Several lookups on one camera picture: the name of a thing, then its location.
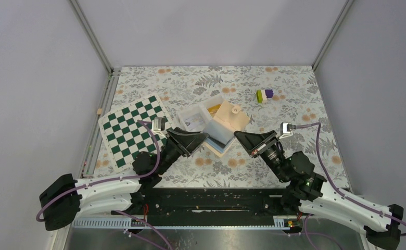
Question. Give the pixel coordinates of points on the beige leather card holder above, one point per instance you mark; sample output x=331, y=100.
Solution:
x=227, y=119

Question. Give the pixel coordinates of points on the white VIP card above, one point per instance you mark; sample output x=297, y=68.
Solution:
x=194, y=121

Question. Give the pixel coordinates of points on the green and white chessboard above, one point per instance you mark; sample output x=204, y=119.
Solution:
x=124, y=137

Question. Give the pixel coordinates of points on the orange gold card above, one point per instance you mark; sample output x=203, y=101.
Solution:
x=213, y=110

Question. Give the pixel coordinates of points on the green white purple toy block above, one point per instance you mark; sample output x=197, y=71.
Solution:
x=263, y=95

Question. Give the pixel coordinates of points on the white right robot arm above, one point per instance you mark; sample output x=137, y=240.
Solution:
x=334, y=200

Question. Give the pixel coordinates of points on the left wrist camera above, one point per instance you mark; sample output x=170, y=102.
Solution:
x=158, y=126

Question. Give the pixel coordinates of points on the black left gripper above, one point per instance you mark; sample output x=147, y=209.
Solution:
x=189, y=141

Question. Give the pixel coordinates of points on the white two-compartment plastic bin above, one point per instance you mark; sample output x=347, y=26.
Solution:
x=201, y=109

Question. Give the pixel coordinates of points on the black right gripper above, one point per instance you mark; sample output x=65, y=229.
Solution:
x=253, y=141

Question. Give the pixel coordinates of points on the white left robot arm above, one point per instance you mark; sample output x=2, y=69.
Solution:
x=68, y=198

